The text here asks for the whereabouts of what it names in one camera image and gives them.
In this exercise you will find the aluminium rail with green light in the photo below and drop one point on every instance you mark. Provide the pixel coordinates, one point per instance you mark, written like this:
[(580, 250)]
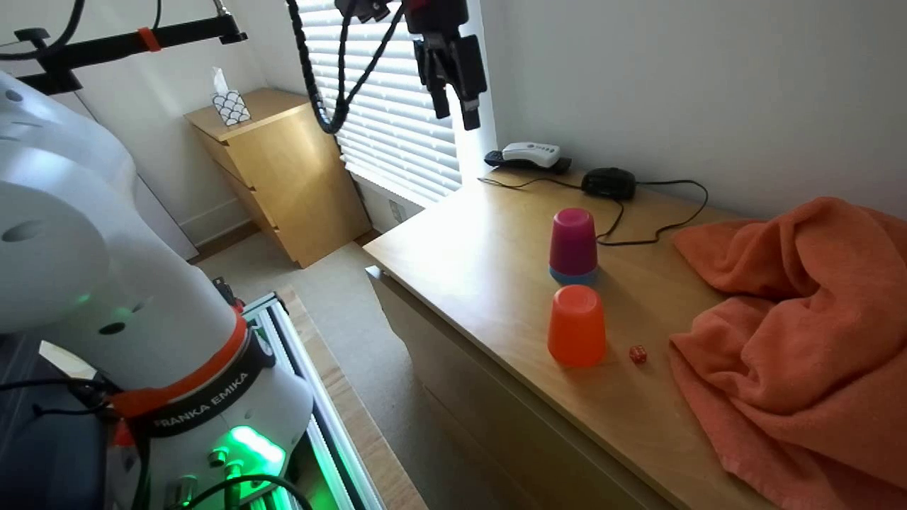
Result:
[(314, 398)]

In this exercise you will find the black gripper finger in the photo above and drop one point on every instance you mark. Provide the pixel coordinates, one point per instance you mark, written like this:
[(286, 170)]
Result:
[(468, 79), (432, 75)]

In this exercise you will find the magenta cup with blue rim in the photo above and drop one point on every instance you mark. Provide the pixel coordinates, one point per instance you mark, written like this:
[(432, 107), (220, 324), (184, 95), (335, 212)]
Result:
[(575, 243)]

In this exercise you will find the white window blinds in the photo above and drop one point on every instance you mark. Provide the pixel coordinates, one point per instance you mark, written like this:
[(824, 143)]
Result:
[(386, 113)]

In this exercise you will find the black power adapter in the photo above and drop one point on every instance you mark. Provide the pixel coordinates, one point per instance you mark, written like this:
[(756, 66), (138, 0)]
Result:
[(609, 182)]

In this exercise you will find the white device on black base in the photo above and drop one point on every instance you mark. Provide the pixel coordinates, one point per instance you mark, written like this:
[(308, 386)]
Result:
[(531, 154)]

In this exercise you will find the light wooden dresser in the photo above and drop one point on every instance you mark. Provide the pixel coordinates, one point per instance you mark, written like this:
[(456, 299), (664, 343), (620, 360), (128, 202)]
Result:
[(286, 180)]

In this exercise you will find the black camera stand boom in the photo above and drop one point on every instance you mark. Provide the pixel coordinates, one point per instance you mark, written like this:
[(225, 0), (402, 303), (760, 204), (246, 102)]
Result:
[(124, 44)]

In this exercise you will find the orange plastic cup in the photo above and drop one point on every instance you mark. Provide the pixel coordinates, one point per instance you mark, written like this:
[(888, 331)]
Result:
[(577, 330)]

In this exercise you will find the patterned tissue box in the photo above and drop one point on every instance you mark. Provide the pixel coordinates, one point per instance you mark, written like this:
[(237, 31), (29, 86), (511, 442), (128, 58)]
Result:
[(230, 102)]

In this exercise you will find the orange towel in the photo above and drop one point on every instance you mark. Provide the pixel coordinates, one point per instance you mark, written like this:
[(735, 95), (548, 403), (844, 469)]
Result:
[(804, 348)]

